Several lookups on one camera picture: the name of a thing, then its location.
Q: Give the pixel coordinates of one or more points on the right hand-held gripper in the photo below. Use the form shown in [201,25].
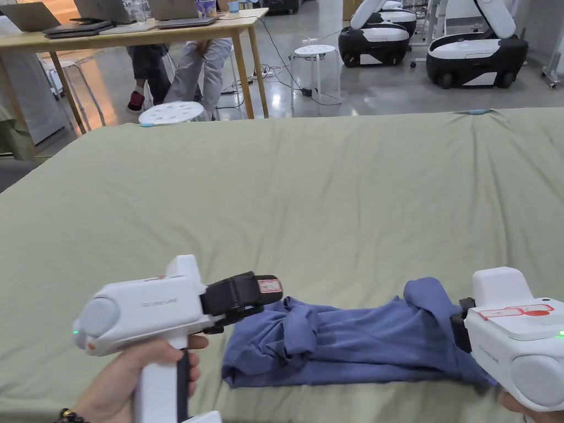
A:
[515,348]

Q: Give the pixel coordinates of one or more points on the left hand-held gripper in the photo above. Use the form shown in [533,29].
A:
[145,313]

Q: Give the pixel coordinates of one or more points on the dark blue shirt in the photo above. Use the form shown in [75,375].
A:
[352,339]

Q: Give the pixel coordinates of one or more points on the person's right hand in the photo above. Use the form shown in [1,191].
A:
[528,412]

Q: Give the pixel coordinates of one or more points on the person's left hand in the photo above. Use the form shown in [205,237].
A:
[119,387]

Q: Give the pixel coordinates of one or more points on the bed with pale green sheet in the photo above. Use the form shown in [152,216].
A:
[308,198]

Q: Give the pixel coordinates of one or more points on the white and black robot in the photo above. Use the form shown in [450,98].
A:
[476,57]
[401,15]
[374,37]

